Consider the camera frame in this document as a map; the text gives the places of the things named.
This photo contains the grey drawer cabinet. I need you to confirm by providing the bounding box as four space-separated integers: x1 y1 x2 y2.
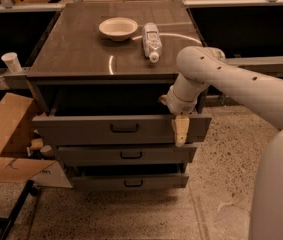
27 1 211 185

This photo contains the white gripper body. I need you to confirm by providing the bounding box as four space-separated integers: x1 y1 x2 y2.
158 86 199 115

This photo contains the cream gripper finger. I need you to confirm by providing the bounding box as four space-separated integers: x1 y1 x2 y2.
172 115 190 147

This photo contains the grey middle drawer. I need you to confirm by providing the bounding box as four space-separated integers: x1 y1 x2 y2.
57 143 197 166

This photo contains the grey bottom drawer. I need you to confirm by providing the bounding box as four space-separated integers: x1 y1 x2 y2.
72 173 189 191

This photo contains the grey drawer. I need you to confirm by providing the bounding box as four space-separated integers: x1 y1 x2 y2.
31 87 213 147
57 143 197 166
72 173 189 191

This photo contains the black metal stand leg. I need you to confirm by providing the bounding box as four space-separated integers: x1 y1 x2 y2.
0 180 39 240

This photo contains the brown cardboard box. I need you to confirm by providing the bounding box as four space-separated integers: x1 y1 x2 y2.
0 93 54 183

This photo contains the white ceramic bowl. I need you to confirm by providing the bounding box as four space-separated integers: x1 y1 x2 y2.
99 17 138 41

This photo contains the clear plastic bottle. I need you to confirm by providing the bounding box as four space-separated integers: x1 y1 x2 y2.
142 23 162 63

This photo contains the grey top drawer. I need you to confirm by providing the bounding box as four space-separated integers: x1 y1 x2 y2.
31 87 213 147

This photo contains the white paper cup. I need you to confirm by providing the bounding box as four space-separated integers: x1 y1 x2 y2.
1 52 22 73

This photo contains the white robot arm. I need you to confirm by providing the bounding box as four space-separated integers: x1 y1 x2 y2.
160 46 283 240

